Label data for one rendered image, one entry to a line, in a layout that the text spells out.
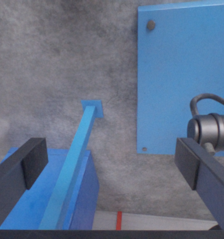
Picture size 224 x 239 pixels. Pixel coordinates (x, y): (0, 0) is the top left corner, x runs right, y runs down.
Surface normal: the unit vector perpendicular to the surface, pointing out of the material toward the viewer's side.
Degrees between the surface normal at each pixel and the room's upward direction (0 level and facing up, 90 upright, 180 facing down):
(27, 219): 90
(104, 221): 90
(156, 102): 0
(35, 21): 0
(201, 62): 0
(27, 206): 90
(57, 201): 90
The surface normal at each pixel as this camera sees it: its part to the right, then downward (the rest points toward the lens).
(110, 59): -0.12, 0.65
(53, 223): -0.09, -0.76
